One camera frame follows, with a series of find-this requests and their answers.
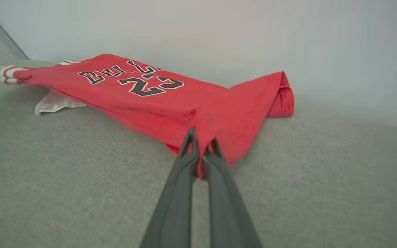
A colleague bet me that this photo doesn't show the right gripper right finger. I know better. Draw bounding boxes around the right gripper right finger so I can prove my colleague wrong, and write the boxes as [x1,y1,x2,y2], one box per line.
[202,137,263,248]

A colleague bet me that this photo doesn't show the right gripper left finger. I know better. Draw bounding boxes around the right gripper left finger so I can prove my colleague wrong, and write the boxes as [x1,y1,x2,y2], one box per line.
[140,127,199,248]

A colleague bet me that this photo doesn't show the red basketball jersey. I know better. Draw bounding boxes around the red basketball jersey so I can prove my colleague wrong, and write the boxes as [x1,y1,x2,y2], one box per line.
[0,48,295,180]

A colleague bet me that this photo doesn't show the grey metal door frame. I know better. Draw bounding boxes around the grey metal door frame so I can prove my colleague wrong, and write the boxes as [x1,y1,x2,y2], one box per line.
[0,2,29,60]

